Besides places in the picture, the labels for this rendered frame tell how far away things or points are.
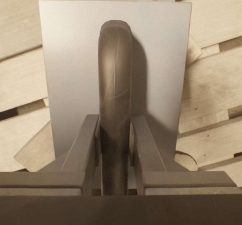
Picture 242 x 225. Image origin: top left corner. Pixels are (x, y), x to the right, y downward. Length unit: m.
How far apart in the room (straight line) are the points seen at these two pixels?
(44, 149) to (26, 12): 0.29
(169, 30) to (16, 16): 0.35
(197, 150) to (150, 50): 0.42
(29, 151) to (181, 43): 0.37
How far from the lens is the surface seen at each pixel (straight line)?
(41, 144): 0.42
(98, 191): 0.28
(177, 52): 0.18
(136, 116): 0.15
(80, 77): 0.18
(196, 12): 0.47
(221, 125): 0.55
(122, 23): 0.17
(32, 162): 0.46
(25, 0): 0.46
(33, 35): 0.44
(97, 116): 0.15
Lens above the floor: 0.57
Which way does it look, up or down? 73 degrees down
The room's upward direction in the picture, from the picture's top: 176 degrees clockwise
